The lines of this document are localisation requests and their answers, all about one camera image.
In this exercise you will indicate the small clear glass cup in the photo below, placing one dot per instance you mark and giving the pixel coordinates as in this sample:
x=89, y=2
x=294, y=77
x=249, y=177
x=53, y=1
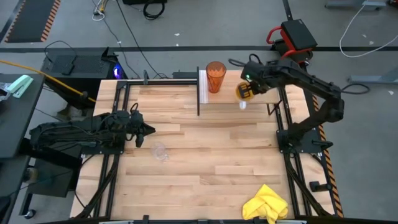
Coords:
x=159, y=151

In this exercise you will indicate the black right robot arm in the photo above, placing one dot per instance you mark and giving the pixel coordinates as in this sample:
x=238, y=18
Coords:
x=311, y=82

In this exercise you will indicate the black cylindrical knob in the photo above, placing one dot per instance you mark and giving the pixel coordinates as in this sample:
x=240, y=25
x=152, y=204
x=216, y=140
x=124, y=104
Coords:
x=318, y=186

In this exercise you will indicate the yellow cloth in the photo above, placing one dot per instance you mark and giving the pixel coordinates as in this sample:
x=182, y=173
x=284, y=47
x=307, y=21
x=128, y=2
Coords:
x=264, y=203

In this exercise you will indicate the tall orange faceted tumbler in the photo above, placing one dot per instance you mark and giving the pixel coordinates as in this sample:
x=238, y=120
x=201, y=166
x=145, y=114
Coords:
x=215, y=79

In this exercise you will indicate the black computer tower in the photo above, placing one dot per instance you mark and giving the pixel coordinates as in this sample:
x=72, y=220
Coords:
x=81, y=70

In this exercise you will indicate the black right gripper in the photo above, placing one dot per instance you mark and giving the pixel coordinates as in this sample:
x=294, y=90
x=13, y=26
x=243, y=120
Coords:
x=256, y=74

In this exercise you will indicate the black hazard-striped floor mat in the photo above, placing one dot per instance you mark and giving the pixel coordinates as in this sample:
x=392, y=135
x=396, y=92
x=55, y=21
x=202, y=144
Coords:
x=31, y=18

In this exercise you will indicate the black aluminium table frame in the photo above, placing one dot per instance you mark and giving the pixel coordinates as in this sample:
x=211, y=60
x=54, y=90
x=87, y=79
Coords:
x=161, y=82

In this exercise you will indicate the black cart with caster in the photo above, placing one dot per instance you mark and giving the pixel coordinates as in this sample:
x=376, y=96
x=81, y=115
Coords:
x=49, y=177

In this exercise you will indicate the black desk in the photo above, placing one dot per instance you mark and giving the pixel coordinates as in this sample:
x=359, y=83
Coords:
x=18, y=124

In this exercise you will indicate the orange black hazard tape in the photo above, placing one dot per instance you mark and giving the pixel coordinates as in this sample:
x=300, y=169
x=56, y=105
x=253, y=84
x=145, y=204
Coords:
x=329, y=174

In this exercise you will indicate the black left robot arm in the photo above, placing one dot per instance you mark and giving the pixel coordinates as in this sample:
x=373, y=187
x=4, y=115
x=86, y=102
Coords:
x=62, y=132

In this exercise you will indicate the mint green stapler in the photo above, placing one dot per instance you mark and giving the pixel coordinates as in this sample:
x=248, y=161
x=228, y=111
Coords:
x=20, y=85

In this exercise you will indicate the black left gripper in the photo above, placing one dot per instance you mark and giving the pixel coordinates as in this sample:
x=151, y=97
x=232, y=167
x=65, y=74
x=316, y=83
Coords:
x=136, y=119

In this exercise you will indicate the grey metal stand leg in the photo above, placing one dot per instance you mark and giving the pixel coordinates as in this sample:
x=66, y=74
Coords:
x=354, y=4
x=373, y=79

